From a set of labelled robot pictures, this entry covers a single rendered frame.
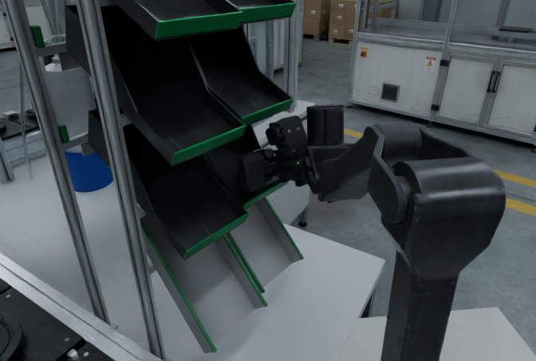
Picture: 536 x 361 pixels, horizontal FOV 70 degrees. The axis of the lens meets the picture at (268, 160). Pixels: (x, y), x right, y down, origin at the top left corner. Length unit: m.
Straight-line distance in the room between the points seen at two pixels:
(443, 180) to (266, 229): 0.62
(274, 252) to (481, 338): 0.49
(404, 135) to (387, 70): 4.22
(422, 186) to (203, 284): 0.54
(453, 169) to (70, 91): 1.23
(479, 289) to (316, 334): 1.67
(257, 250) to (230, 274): 0.09
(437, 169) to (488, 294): 2.20
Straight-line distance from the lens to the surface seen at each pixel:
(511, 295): 2.54
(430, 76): 4.43
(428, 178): 0.29
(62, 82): 1.37
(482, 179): 0.31
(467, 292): 2.45
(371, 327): 0.96
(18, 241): 1.36
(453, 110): 4.44
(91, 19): 0.54
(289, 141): 0.64
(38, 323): 0.91
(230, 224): 0.63
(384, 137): 0.36
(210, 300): 0.75
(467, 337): 1.02
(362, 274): 1.08
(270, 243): 0.87
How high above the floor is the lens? 1.58
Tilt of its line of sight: 27 degrees down
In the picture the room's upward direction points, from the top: straight up
